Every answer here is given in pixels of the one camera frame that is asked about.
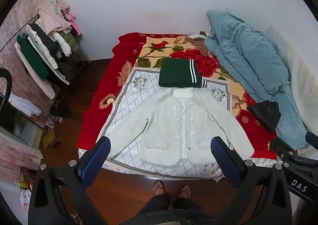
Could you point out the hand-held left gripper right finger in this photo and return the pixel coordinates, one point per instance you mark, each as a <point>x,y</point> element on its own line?
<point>224,163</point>

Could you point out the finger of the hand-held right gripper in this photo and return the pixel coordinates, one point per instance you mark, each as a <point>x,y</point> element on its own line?
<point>283,146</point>
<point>311,138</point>

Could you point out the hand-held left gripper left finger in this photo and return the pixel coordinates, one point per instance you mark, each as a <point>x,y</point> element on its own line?
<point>95,163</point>

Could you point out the white fuzzy jacket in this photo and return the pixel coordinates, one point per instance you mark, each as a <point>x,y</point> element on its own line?
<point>171,125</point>

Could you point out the black metal clothes rack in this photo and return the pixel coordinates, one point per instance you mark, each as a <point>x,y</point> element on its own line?
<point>79,66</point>

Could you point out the pink clothes pile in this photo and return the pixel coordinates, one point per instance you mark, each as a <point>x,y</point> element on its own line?
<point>56,16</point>

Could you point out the black plastic bag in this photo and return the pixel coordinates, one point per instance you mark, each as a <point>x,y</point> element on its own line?
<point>265,115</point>

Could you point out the person's right foot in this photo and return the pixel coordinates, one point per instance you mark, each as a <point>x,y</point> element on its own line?
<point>184,191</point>

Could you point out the person's foot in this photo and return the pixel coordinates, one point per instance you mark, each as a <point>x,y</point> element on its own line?
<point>184,191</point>
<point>159,187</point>

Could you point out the cardboard box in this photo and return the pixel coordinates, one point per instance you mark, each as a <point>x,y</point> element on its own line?
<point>52,139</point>

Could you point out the person's left foot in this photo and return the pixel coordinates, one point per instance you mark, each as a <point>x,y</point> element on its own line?
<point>159,187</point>

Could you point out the person's dark grey clothing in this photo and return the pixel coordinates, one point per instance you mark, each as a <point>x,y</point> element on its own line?
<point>171,211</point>

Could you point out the white bedding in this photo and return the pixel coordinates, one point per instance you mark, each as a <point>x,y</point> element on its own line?
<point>298,66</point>

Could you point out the red floral blanket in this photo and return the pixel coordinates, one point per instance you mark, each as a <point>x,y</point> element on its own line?
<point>104,85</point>

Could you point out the pink patterned cover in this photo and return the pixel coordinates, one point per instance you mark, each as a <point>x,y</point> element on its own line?
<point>17,155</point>

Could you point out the white plastic bag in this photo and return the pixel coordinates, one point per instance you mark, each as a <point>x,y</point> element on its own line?
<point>25,199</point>

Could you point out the small green plant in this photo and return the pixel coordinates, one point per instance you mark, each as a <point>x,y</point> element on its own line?
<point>21,122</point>

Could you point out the white folded cloth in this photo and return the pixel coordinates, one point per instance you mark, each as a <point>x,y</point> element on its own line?
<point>23,107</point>

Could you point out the light blue quilt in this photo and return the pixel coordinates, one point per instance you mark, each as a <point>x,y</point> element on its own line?
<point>248,61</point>

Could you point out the folded green striped garment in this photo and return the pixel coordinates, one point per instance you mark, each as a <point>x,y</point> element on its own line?
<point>180,74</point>

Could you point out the pale pink fluffy coat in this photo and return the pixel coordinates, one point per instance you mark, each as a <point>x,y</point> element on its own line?
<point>37,81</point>

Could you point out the olive puffer jacket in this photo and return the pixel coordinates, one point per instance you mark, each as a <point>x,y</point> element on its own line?
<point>73,43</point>

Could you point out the hanging green garment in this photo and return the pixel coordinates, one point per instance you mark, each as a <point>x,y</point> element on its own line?
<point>33,57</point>

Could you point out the white puffer jacket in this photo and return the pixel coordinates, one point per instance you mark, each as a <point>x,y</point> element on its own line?
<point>47,48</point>

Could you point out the bright pink hanging item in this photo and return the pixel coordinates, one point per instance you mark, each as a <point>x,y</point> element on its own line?
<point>74,23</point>

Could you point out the black curved frame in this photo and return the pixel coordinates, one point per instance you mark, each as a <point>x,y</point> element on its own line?
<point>8,83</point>

